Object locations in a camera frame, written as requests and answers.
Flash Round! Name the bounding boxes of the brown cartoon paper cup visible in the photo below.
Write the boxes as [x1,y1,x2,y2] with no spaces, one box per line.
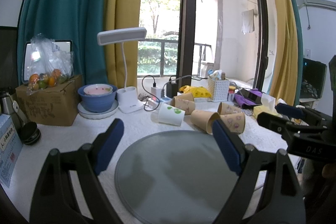
[220,112,245,134]

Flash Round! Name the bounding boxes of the white cup green dots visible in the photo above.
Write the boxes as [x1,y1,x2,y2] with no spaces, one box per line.
[158,103,185,126]

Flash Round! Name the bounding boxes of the tissue pack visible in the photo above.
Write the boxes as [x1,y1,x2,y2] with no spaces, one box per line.
[253,93,277,118]

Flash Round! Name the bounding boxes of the yellow right curtain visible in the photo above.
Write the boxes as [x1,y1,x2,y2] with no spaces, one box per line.
[270,0,298,105]

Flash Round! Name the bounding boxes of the yellow curtain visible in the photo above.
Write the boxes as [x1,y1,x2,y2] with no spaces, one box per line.
[270,0,298,105]
[104,0,141,88]

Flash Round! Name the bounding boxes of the black phone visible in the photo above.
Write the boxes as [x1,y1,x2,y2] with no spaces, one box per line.
[237,88,263,105]

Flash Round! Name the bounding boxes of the purple cloth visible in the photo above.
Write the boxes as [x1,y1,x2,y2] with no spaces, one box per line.
[234,89,259,109]

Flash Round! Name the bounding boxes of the black monitor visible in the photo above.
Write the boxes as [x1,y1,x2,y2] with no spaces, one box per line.
[299,58,327,99]

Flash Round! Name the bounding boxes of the blue white paper box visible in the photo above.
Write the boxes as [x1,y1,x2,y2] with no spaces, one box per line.
[0,114,23,188]

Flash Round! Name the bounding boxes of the white perforated basket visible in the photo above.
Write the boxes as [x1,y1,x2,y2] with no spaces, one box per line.
[207,78,230,102]

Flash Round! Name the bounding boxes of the black round lid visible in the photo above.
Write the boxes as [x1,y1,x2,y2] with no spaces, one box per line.
[18,122,41,145]

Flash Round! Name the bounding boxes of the white plate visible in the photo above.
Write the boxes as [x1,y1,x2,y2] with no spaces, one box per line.
[77,100,118,120]

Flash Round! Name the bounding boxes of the cardboard box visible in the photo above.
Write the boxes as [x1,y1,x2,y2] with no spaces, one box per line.
[15,75,83,126]

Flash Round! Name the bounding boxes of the hanging white towel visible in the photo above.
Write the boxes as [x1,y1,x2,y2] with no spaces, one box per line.
[241,9,255,34]

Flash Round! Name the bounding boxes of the round grey glass tray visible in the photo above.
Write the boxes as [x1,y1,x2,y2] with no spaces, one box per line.
[114,130,238,223]

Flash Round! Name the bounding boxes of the blue ceramic bowl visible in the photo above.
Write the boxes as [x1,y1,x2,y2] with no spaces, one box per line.
[77,84,117,113]

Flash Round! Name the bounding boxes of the black power adapter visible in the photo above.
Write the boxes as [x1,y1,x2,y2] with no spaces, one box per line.
[166,77,178,98]

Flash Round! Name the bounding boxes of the pink inner bowl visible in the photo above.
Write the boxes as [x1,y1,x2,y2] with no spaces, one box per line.
[83,84,113,96]

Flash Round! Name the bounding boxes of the white desk lamp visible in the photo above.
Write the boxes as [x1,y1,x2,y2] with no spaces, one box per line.
[97,27,147,114]

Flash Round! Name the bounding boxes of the white power strip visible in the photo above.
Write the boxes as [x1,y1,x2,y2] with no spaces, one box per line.
[146,97,172,109]

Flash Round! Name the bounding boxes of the plastic bag of fruit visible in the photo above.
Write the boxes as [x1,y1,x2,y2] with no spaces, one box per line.
[28,34,74,93]

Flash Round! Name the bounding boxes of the yellow left curtain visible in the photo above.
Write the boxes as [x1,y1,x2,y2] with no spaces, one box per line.
[104,0,141,88]

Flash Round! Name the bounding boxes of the teal curtain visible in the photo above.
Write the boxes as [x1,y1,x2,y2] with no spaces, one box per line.
[17,0,108,84]

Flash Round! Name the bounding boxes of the white charger with cable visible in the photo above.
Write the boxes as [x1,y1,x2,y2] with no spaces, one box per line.
[141,75,162,111]

